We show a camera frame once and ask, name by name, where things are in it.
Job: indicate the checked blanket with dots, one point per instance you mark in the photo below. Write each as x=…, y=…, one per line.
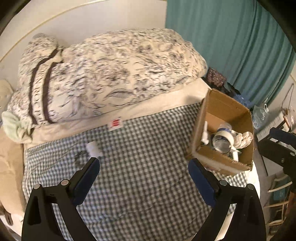
x=143, y=162

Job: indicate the floral duvet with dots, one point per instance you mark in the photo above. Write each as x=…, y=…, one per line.
x=104, y=76

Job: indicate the black clothes heap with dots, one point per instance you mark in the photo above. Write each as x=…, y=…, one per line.
x=238, y=95

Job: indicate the dark patterned bag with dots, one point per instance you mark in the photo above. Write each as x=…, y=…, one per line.
x=215, y=77

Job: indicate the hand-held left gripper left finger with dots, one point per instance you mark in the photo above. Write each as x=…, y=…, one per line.
x=84, y=183

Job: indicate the teal curtain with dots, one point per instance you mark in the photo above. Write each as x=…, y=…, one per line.
x=231, y=41

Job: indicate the brown furry object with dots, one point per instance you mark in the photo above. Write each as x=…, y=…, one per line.
x=7, y=215

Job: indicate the clear plastic bag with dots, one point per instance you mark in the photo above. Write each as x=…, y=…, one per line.
x=260, y=117

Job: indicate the brown white medicine box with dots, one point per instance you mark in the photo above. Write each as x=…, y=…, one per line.
x=205, y=134

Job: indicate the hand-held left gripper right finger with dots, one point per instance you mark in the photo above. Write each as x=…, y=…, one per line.
x=202, y=183

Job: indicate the beige tufted headboard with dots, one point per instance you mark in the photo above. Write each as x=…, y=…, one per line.
x=9, y=162

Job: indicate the white tissue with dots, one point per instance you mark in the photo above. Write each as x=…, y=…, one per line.
x=242, y=139

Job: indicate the cardboard box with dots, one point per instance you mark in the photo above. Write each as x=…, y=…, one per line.
x=222, y=104

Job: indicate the white tape roll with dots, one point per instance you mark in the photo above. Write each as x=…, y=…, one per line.
x=222, y=141

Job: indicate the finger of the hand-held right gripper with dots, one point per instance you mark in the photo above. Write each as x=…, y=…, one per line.
x=277, y=154
x=282, y=134

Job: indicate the wooden chair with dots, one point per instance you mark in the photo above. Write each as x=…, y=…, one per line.
x=279, y=204

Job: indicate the mint green cloth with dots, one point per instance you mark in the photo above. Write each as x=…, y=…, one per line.
x=13, y=127

